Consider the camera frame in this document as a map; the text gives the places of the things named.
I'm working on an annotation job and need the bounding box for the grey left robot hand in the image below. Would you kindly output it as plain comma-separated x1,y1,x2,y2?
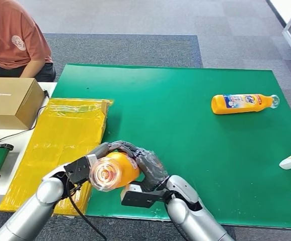
87,142,111,161

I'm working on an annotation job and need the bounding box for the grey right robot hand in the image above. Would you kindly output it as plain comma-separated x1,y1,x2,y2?
109,141,169,193

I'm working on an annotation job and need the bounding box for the orange bottle with white label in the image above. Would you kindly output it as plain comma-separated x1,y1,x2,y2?
89,151,140,193

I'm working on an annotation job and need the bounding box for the orange bottle with blue label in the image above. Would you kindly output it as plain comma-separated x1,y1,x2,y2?
210,94,280,115

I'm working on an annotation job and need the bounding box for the yellow plastic-wrapped box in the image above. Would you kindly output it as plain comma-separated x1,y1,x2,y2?
0,97,114,216

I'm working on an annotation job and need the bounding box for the green table mat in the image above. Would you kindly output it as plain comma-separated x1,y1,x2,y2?
52,64,291,230

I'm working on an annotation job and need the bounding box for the dark grey floor rug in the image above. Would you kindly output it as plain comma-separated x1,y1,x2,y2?
0,33,203,83

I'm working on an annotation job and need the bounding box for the brown cardboard box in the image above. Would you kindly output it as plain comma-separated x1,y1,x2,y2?
0,77,46,131

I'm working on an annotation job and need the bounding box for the person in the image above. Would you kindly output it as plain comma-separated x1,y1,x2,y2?
0,0,57,83

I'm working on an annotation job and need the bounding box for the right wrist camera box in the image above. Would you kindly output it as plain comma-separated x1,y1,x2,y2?
120,184,167,209

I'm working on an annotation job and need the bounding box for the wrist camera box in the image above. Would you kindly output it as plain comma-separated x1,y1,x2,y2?
120,184,167,209
64,154,98,186

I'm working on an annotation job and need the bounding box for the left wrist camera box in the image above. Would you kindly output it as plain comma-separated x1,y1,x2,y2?
64,154,98,186

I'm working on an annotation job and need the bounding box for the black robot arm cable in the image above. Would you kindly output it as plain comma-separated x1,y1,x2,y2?
65,178,108,241

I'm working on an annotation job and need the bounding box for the thin black cable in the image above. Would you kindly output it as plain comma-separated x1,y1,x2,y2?
0,89,50,143

